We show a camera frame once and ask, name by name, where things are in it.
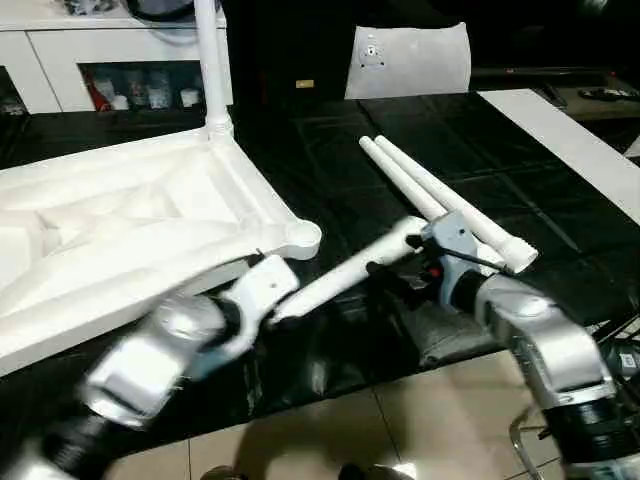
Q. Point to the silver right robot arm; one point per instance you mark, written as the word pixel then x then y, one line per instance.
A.
pixel 545 340

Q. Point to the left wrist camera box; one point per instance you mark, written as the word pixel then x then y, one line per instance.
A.
pixel 260 290

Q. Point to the dark round object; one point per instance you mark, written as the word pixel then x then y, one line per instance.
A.
pixel 165 8

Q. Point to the grey left robot foot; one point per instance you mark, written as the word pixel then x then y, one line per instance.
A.
pixel 222 473

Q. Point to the black work mat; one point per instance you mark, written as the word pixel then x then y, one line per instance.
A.
pixel 330 170

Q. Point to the white plastic table leg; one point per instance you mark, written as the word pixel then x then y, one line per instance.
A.
pixel 212 60
pixel 345 270
pixel 460 205
pixel 400 180

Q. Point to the flat white board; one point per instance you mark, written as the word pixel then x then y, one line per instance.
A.
pixel 570 140

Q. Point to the white plastic bag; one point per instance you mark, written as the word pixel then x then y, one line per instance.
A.
pixel 410 62

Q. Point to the grey right robot foot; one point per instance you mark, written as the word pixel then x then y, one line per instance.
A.
pixel 372 472

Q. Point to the small brown block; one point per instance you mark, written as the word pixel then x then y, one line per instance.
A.
pixel 305 84

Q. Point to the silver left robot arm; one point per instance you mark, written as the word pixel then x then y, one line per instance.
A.
pixel 130 370

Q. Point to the white plastic table top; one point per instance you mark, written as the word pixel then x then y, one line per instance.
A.
pixel 100 220

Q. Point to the grey robot foot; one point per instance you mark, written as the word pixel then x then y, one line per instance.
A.
pixel 222 473
pixel 372 472

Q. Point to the white cabinet with glass doors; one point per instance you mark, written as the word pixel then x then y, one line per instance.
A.
pixel 90 55

